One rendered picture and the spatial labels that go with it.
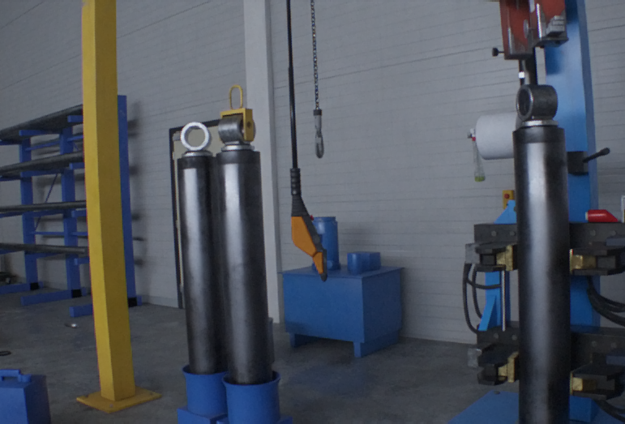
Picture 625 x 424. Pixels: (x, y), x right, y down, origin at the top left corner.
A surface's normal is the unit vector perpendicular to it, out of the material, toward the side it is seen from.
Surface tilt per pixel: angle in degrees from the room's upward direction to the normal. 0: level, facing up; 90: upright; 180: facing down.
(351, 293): 90
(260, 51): 90
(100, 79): 90
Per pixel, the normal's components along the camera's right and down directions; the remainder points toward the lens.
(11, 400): -0.04, 0.03
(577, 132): -0.62, 0.05
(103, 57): 0.78, -0.02
